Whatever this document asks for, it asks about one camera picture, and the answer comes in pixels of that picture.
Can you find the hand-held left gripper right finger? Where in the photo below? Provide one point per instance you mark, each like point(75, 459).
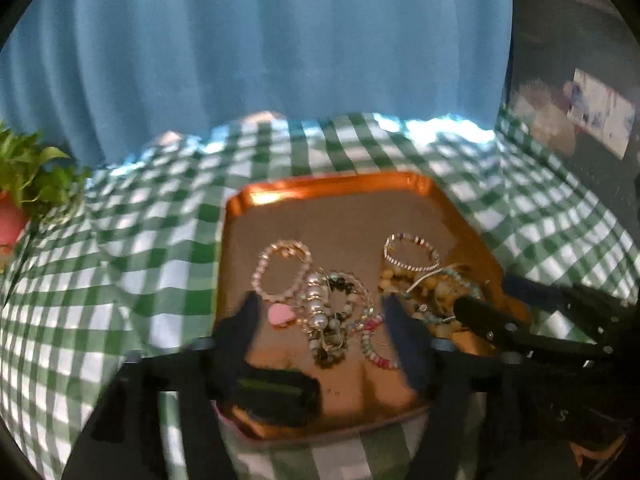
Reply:
point(405, 335)

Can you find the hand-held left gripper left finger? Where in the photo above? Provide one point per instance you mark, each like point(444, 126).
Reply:
point(247, 320)

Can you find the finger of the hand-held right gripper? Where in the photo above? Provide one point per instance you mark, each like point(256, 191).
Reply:
point(530, 287)
point(480, 317)

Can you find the black smartwatch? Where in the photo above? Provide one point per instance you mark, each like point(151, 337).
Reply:
point(275, 390)

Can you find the copper tray with pink rim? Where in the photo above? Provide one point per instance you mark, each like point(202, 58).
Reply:
point(340, 215)

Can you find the clear plastic storage bin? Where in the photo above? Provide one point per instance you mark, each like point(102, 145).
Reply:
point(570, 160)

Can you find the green checked tablecloth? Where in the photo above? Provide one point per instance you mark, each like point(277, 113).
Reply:
point(125, 240)

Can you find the potted green plant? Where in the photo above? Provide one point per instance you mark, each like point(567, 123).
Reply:
point(35, 180)

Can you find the blue curtain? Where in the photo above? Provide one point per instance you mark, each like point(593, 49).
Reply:
point(250, 45)

